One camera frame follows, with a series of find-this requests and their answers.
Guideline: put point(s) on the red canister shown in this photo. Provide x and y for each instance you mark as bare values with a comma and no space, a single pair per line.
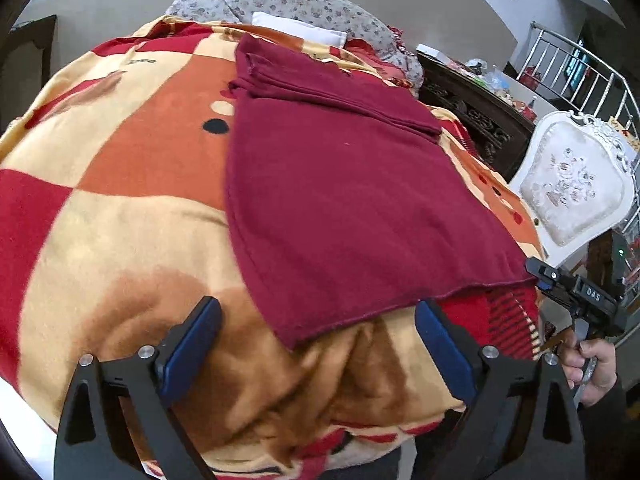
531,77

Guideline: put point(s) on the red cushion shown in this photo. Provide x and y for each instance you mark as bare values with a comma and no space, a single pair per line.
375,57

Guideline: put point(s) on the white pillow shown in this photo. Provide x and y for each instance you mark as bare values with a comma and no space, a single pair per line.
300,30

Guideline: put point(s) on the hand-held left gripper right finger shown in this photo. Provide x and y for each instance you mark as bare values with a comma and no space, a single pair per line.
445,355

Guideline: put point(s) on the red patterned cloth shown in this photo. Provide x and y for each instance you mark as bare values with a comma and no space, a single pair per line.
396,39

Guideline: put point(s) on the metal stair railing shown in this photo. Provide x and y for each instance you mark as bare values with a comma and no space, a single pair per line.
575,65

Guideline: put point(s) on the dark wooden side table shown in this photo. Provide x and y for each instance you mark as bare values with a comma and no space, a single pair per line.
35,55

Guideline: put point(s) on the white ornate chair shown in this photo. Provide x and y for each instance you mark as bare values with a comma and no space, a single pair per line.
570,195

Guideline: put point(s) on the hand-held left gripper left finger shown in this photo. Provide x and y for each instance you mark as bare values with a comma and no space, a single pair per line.
192,350

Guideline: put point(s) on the maroon sweater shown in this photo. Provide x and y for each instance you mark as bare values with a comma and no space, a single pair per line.
350,185

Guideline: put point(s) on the red orange patterned blanket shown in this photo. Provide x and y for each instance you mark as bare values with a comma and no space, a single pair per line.
125,170

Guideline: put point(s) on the person's right hand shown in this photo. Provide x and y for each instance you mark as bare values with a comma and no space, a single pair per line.
602,365

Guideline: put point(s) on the clear plastic bag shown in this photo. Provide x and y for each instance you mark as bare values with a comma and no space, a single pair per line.
497,82

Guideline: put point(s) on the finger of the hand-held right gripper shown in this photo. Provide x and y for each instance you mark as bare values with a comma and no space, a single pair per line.
555,292
542,269

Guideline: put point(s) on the person's right forearm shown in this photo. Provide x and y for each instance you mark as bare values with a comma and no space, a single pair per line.
612,440

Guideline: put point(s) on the white flat box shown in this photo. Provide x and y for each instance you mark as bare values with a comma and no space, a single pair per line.
430,50

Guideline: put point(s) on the dark carved wooden cabinet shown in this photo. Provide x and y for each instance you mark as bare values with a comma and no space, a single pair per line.
470,110

